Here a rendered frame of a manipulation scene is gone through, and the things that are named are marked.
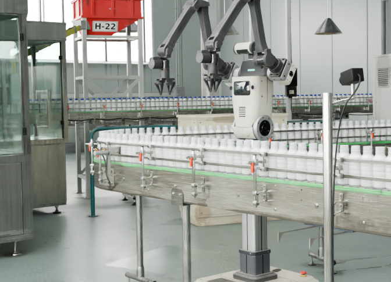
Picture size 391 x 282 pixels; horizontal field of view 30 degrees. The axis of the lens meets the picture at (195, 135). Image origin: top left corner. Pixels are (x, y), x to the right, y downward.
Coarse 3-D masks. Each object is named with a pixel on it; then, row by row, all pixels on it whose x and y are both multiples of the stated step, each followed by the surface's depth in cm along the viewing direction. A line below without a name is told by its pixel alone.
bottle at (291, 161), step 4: (292, 144) 328; (296, 144) 328; (292, 148) 328; (296, 148) 328; (288, 152) 328; (292, 152) 327; (288, 160) 329; (292, 160) 327; (288, 164) 329; (292, 164) 327; (288, 168) 329; (292, 168) 327; (288, 176) 329; (292, 176) 328
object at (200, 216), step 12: (180, 120) 816; (192, 120) 782; (204, 120) 775; (216, 120) 780; (228, 120) 784; (276, 120) 805; (192, 216) 795; (204, 216) 779; (216, 216) 785; (228, 216) 790; (240, 216) 795
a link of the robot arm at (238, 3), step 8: (232, 0) 408; (240, 0) 402; (248, 0) 402; (232, 8) 399; (240, 8) 402; (224, 16) 399; (232, 16) 398; (224, 24) 394; (216, 32) 392; (224, 32) 394; (208, 40) 392; (216, 40) 389; (208, 48) 391
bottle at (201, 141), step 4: (200, 140) 378; (200, 144) 378; (204, 144) 379; (196, 152) 378; (200, 152) 377; (196, 160) 379; (200, 160) 378; (196, 164) 379; (196, 168) 379; (200, 168) 378
